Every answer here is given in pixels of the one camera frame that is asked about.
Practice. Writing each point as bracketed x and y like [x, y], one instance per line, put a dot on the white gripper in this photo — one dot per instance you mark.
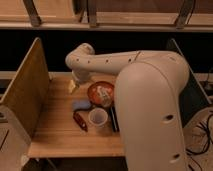
[74, 84]

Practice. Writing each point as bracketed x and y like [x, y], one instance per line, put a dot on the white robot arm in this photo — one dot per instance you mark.
[146, 98]

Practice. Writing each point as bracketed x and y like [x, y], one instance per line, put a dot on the blue sponge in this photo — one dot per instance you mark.
[81, 105]

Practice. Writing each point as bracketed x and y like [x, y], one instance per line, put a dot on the red brown utensil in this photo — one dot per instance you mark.
[80, 121]

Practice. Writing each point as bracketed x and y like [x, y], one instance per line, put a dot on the translucent plastic cup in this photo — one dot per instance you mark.
[98, 117]

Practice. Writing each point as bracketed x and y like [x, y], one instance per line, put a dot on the left wooden side panel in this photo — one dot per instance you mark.
[23, 99]

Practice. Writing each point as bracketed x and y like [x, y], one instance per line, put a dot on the wooden shelf with brackets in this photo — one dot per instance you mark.
[109, 15]

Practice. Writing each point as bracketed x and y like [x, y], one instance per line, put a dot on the right dark side panel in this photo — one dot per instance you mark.
[194, 102]

